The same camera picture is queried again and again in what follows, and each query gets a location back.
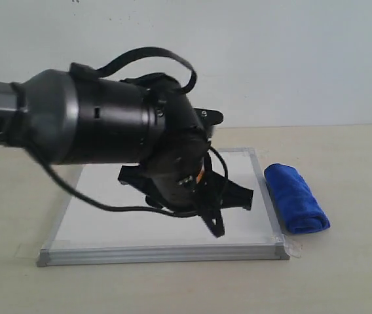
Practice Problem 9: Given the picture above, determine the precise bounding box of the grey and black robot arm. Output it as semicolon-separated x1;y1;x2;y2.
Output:
0;69;253;237

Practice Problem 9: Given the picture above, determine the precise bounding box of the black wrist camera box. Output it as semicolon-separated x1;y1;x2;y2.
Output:
194;108;224;138

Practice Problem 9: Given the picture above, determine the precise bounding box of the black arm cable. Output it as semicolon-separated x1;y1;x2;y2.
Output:
12;46;229;218

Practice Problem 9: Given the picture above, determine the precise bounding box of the clear tape front right corner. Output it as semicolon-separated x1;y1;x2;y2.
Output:
284;238;303;258

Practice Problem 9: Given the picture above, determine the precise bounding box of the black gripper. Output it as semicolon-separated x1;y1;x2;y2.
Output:
118;156;253;238

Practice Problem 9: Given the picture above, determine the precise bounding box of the clear tape front left corner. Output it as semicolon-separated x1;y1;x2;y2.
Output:
14;241;43;261

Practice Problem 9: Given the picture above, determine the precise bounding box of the white board with aluminium frame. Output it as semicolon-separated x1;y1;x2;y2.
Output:
37;147;289;267

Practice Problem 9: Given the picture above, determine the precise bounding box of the clear tape corner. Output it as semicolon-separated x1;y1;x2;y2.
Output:
14;241;43;261
284;238;303;258

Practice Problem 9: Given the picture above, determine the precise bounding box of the blue cloth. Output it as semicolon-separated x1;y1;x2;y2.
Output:
264;164;331;235

